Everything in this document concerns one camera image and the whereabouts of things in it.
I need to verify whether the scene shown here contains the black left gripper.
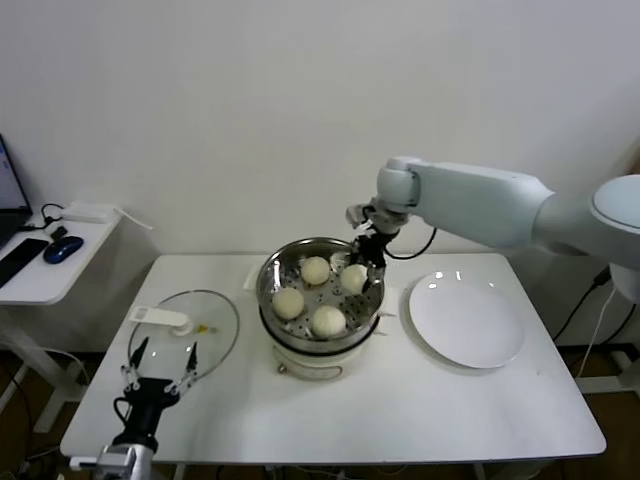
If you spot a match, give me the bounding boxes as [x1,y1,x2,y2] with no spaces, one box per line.
[113,336,200,444]

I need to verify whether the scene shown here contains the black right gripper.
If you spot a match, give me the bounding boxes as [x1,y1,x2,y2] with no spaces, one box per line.
[348,232,389,296]

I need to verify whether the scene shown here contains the white steamed baozi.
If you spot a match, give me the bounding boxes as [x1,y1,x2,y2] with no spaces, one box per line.
[301,256,332,287]
[312,305,347,338]
[339,264,370,295]
[272,288,306,321]

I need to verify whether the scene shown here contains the stainless steel steamer basket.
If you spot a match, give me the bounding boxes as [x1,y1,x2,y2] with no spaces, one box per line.
[243,238,401,354]

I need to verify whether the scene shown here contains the white round plate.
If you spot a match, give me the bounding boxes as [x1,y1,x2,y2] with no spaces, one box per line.
[408,271,527,370]

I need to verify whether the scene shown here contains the white electric cooking pot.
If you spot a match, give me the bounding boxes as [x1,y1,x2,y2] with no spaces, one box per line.
[259,304,394,382]

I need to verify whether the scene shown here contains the white side table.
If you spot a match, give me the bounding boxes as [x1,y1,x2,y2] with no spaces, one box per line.
[0,214,124,434]

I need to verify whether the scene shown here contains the blue computer mouse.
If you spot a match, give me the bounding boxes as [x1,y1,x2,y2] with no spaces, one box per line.
[43,236,85,265]

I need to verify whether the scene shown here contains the black keyboard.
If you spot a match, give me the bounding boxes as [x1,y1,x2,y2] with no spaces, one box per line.
[0,238,52,290]

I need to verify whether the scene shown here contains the black laptop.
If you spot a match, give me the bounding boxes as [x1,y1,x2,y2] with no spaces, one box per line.
[0,133,35,251]

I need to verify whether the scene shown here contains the white desk foot bar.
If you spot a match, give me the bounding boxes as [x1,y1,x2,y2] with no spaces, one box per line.
[574,349,640,396]

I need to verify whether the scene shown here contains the glass lid white handle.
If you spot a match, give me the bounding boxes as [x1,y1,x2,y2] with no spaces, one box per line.
[128,289,242,387]

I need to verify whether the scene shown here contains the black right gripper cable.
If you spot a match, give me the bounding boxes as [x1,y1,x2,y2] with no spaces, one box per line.
[384,227,439,260]

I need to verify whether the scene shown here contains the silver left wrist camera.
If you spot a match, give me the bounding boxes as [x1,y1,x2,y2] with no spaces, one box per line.
[69,443,136,480]

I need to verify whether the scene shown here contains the black floor cable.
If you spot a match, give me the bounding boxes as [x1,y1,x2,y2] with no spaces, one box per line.
[0,357,34,441]

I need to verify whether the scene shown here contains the short white cable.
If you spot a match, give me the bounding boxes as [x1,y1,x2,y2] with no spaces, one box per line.
[113,207,155,232]

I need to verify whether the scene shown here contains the black looped cable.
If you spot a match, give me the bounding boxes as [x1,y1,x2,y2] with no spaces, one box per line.
[22,203,66,234]

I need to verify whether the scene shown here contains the black cable with adapter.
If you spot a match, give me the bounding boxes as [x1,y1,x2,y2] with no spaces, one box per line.
[552,267,612,346]

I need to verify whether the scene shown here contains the white hanging cable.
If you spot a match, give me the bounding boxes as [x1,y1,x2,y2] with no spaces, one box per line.
[579,287,619,381]

